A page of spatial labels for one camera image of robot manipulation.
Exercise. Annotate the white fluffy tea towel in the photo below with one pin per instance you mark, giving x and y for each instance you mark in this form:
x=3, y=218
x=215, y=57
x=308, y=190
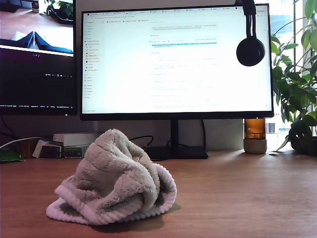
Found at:
x=111, y=178

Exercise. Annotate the large monitor with white screen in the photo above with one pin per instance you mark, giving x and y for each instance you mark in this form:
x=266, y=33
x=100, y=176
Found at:
x=173, y=74

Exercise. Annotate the long white box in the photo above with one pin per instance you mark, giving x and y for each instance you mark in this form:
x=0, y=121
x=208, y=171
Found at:
x=74, y=139

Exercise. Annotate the green and white box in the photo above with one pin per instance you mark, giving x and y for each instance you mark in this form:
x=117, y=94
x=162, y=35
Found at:
x=74, y=151

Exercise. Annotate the amber glass lamp grey base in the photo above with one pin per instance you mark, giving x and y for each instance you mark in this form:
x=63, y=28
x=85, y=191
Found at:
x=255, y=131

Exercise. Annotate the small green white box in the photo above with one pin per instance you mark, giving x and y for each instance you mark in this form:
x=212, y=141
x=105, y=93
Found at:
x=58, y=143

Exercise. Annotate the small dark box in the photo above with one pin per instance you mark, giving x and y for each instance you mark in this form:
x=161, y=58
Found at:
x=50, y=151

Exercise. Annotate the black headphones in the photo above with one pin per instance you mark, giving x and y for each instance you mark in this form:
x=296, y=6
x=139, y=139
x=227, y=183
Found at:
x=250, y=52

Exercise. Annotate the white box with blue edge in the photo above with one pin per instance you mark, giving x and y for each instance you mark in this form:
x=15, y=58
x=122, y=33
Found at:
x=37, y=148

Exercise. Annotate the monitor with dark screen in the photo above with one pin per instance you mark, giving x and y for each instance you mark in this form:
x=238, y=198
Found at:
x=37, y=86

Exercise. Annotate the brown cardboard box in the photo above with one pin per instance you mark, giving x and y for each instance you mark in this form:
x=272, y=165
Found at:
x=26, y=148

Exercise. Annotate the green leafy house plant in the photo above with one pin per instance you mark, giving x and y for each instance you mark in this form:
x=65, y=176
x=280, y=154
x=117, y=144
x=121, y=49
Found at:
x=297, y=94

